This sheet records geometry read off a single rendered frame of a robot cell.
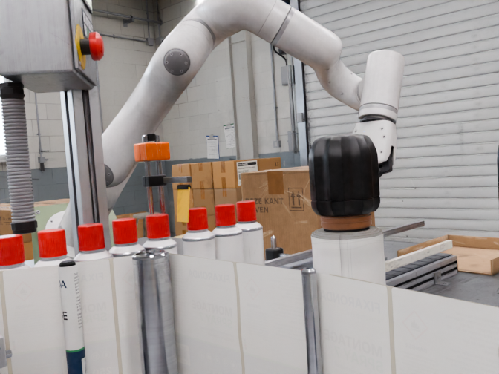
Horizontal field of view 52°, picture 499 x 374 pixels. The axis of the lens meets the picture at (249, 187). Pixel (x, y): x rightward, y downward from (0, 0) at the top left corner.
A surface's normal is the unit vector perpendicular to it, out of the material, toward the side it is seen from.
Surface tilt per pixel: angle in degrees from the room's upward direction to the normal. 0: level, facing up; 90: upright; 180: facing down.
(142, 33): 90
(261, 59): 90
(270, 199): 90
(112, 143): 91
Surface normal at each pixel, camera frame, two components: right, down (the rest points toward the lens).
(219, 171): -0.63, 0.08
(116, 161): 0.18, 0.29
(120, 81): 0.75, -0.01
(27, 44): 0.14, 0.04
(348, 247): -0.14, 0.11
